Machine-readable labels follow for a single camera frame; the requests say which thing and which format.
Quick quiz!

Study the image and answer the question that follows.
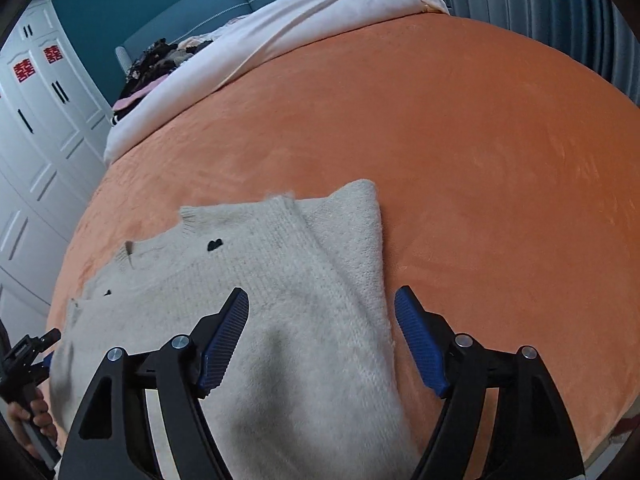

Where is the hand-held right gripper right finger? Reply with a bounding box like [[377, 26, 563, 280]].
[[394, 286, 587, 480]]

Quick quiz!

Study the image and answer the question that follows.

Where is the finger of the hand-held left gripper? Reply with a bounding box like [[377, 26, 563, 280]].
[[14, 329, 62, 357]]

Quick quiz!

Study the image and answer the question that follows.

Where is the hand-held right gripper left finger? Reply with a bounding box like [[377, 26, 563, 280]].
[[59, 287, 250, 480]]

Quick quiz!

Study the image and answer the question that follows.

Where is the beige knit sweater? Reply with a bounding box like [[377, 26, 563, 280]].
[[50, 178, 421, 480]]

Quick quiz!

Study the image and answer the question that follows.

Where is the pile of dark clothes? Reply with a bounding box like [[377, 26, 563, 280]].
[[111, 35, 223, 126]]

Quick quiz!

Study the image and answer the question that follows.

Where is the person's left hand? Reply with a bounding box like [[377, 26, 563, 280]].
[[6, 394, 60, 457]]

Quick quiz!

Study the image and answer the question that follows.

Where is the white wardrobe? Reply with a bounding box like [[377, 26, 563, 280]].
[[0, 0, 115, 331]]

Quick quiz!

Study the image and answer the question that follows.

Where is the orange fleece blanket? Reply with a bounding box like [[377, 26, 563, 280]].
[[45, 12, 640, 480]]

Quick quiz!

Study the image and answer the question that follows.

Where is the pale pink duvet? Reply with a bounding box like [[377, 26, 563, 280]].
[[104, 0, 451, 166]]

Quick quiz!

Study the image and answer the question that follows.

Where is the grey-blue curtain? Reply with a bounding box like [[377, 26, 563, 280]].
[[414, 0, 640, 113]]

